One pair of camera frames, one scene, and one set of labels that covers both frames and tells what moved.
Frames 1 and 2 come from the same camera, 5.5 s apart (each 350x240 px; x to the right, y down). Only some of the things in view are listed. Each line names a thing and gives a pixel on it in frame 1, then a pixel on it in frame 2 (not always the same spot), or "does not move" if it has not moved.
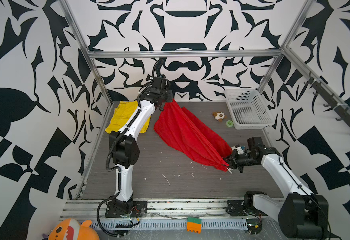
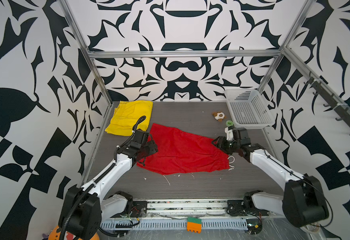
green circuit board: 254,226 does not move
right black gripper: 233,162 → 221,143
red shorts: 189,133 → 180,152
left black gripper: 169,98 → 152,146
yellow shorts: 121,113 does not move
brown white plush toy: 219,116 does not move
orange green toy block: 194,224 does not move
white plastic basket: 248,109 does not move
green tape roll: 229,123 does not move
